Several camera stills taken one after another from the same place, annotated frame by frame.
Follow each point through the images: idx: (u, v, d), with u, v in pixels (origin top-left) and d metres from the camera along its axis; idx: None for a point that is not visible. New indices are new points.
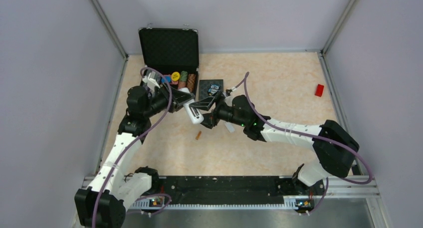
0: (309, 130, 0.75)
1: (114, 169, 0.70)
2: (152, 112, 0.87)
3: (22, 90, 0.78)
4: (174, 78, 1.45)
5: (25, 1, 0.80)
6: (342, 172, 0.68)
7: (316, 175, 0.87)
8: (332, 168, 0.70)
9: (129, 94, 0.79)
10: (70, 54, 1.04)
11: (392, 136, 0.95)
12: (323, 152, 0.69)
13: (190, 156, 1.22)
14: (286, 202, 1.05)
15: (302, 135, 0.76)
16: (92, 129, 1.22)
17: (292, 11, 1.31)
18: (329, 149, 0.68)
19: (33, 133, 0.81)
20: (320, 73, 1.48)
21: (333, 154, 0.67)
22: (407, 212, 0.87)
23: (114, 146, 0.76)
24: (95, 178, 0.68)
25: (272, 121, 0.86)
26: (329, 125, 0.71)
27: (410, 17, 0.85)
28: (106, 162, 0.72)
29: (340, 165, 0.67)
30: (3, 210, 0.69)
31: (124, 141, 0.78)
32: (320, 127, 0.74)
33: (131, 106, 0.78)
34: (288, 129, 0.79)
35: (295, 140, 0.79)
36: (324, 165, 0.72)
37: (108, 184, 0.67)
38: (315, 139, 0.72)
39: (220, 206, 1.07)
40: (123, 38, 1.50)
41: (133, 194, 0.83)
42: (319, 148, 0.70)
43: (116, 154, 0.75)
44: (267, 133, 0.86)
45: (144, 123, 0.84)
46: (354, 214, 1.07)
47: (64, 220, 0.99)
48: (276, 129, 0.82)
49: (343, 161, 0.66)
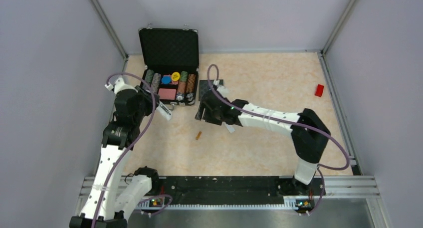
0: (288, 117, 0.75)
1: (105, 192, 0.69)
2: (139, 116, 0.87)
3: (23, 90, 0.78)
4: (174, 78, 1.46)
5: (26, 2, 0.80)
6: (316, 158, 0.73)
7: (306, 171, 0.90)
8: (306, 153, 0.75)
9: (116, 98, 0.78)
10: (70, 55, 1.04)
11: (393, 136, 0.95)
12: (300, 140, 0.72)
13: (191, 156, 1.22)
14: (286, 201, 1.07)
15: (280, 122, 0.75)
16: (92, 129, 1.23)
17: (292, 10, 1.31)
18: (306, 136, 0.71)
19: (33, 133, 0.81)
20: (321, 73, 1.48)
21: (308, 142, 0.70)
22: (407, 212, 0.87)
23: (102, 165, 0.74)
24: (87, 204, 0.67)
25: (249, 108, 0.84)
26: (308, 114, 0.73)
27: (410, 17, 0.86)
28: (96, 185, 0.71)
29: (315, 152, 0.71)
30: (5, 210, 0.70)
31: (111, 157, 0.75)
32: (298, 115, 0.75)
33: (119, 108, 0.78)
34: (266, 116, 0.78)
35: (273, 127, 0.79)
36: (300, 151, 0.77)
37: (102, 209, 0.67)
38: (293, 126, 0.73)
39: (221, 205, 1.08)
40: (123, 38, 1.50)
41: (133, 202, 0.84)
42: (296, 136, 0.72)
43: (105, 173, 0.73)
44: (244, 118, 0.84)
45: (130, 129, 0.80)
46: (354, 214, 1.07)
47: (64, 220, 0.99)
48: (254, 115, 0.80)
49: (317, 147, 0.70)
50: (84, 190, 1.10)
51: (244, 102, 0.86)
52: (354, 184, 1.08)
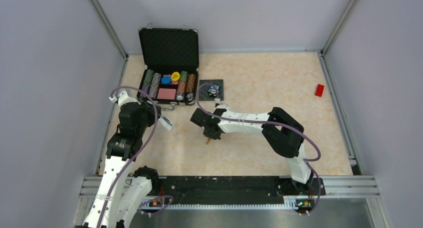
0: (259, 118, 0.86)
1: (108, 202, 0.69)
2: (143, 126, 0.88)
3: (22, 89, 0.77)
4: (174, 78, 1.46)
5: (26, 1, 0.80)
6: (291, 152, 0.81)
7: (295, 167, 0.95)
8: (281, 149, 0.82)
9: (121, 111, 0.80)
10: (70, 54, 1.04)
11: (393, 136, 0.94)
12: (272, 137, 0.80)
13: (191, 156, 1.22)
14: (286, 201, 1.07)
15: (253, 123, 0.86)
16: (92, 129, 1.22)
17: (292, 10, 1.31)
18: (277, 133, 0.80)
19: (32, 132, 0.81)
20: (320, 73, 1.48)
21: (279, 137, 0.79)
22: (406, 212, 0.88)
23: (106, 175, 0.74)
24: (90, 214, 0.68)
25: (226, 114, 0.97)
26: (277, 112, 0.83)
27: (410, 17, 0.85)
28: (99, 194, 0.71)
29: (288, 146, 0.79)
30: (4, 210, 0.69)
31: (115, 167, 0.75)
32: (269, 114, 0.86)
33: (123, 121, 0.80)
34: (241, 119, 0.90)
35: (249, 128, 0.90)
36: (275, 148, 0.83)
37: (105, 219, 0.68)
38: (264, 125, 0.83)
39: (220, 205, 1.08)
40: (123, 37, 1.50)
41: (133, 208, 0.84)
42: (268, 134, 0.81)
43: (108, 183, 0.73)
44: (224, 125, 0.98)
45: (134, 141, 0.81)
46: (354, 214, 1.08)
47: (64, 221, 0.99)
48: (231, 120, 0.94)
49: (290, 142, 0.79)
50: (84, 190, 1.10)
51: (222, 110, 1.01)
52: (354, 184, 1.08)
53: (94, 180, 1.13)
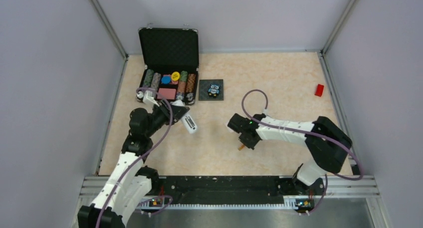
0: (302, 126, 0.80)
1: (117, 187, 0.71)
2: (154, 128, 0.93)
3: (22, 89, 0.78)
4: (174, 78, 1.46)
5: (26, 1, 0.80)
6: (335, 167, 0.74)
7: (309, 171, 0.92)
8: (325, 163, 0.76)
9: (131, 117, 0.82)
10: (70, 54, 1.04)
11: (393, 136, 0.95)
12: (317, 148, 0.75)
13: (190, 156, 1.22)
14: (286, 201, 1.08)
15: (295, 132, 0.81)
16: (92, 129, 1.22)
17: (292, 10, 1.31)
18: (321, 144, 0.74)
19: (32, 132, 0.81)
20: (320, 73, 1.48)
21: (324, 149, 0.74)
22: (406, 212, 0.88)
23: (118, 165, 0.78)
24: (98, 196, 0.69)
25: (266, 120, 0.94)
26: (322, 121, 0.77)
27: (410, 18, 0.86)
28: (109, 179, 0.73)
29: (333, 160, 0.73)
30: (4, 210, 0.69)
31: (127, 160, 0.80)
32: (313, 123, 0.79)
33: (133, 129, 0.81)
34: (282, 127, 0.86)
35: (289, 137, 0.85)
36: (318, 160, 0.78)
37: (111, 201, 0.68)
38: (308, 135, 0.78)
39: (221, 205, 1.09)
40: (123, 37, 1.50)
41: (131, 205, 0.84)
42: (312, 144, 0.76)
43: (119, 172, 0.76)
44: (262, 131, 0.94)
45: (146, 143, 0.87)
46: (353, 214, 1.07)
47: (64, 221, 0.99)
48: (270, 127, 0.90)
49: (335, 156, 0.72)
50: (84, 190, 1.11)
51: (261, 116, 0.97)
52: (354, 184, 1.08)
53: (94, 180, 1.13)
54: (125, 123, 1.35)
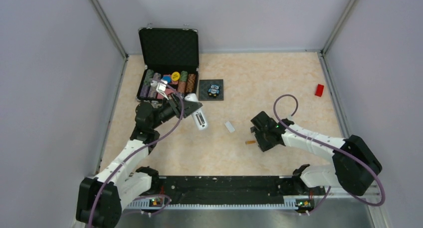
0: (331, 141, 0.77)
1: (121, 166, 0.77)
2: (161, 121, 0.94)
3: (22, 89, 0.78)
4: (174, 78, 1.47)
5: (25, 1, 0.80)
6: (359, 191, 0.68)
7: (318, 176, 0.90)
8: (349, 184, 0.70)
9: (137, 112, 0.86)
10: (70, 55, 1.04)
11: (393, 136, 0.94)
12: (341, 166, 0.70)
13: (190, 156, 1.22)
14: (286, 201, 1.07)
15: (322, 145, 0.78)
16: (92, 129, 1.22)
17: (292, 10, 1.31)
18: (349, 164, 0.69)
19: (31, 132, 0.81)
20: (320, 73, 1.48)
21: (351, 170, 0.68)
22: (407, 212, 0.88)
23: (124, 149, 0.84)
24: (102, 172, 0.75)
25: (294, 127, 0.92)
26: (354, 140, 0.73)
27: (411, 18, 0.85)
28: (116, 159, 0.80)
29: (357, 183, 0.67)
30: (4, 210, 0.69)
31: (134, 145, 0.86)
32: (343, 141, 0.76)
33: (140, 123, 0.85)
34: (309, 137, 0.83)
35: (316, 149, 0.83)
36: (341, 180, 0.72)
37: (114, 177, 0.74)
38: (335, 151, 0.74)
39: (220, 205, 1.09)
40: (123, 38, 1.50)
41: (130, 194, 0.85)
42: (337, 161, 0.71)
43: (124, 155, 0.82)
44: (287, 137, 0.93)
45: (153, 134, 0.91)
46: (354, 214, 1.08)
47: (64, 221, 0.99)
48: (297, 135, 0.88)
49: (361, 179, 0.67)
50: None
51: (290, 122, 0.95)
52: None
53: None
54: (126, 123, 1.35)
